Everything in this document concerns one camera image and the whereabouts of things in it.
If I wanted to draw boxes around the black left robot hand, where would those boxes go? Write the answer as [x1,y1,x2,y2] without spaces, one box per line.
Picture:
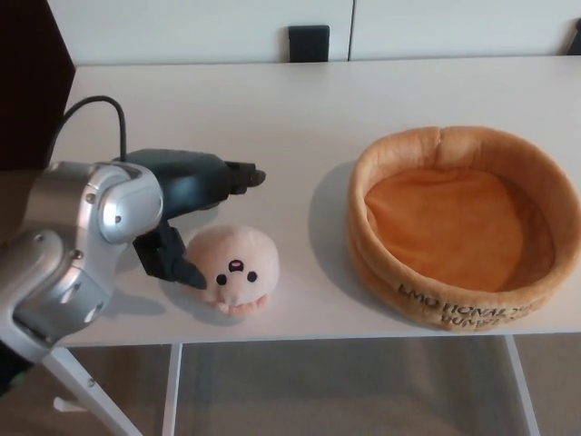
[112,148,267,292]

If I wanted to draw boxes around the cream plush dumpling toy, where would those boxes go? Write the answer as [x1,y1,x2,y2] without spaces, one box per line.
[186,224,282,317]

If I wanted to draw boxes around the orange plush round basket plate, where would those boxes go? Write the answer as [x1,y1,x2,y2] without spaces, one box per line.
[346,126,581,334]

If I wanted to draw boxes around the dark brown panel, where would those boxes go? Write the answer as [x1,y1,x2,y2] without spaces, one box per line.
[0,0,76,174]

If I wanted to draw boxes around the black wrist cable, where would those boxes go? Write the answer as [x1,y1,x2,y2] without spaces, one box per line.
[44,94,129,170]

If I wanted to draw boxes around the black wall socket left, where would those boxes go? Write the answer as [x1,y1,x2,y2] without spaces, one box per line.
[288,25,331,64]

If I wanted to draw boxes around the white table leg frame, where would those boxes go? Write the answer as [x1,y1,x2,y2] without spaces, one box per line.
[502,332,554,436]
[42,342,183,436]

